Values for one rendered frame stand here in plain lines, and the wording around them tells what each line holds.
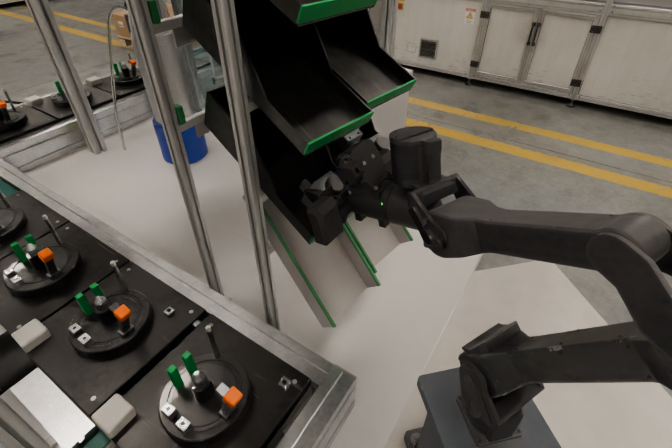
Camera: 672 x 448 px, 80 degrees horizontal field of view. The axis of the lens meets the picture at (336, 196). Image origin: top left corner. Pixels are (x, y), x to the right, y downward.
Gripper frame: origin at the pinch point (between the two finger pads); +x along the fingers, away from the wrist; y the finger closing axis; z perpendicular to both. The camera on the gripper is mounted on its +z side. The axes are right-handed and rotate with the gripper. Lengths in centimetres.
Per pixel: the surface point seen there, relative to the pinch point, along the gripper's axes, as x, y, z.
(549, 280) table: -21, -44, -48
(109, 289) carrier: 44, 27, -18
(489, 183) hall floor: 57, -201, -123
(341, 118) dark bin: -1.9, -3.6, 10.1
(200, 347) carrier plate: 18.8, 23.2, -23.9
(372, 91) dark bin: 0.1, -14.4, 10.3
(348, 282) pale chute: 4.5, -2.5, -23.9
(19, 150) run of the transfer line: 127, 16, -2
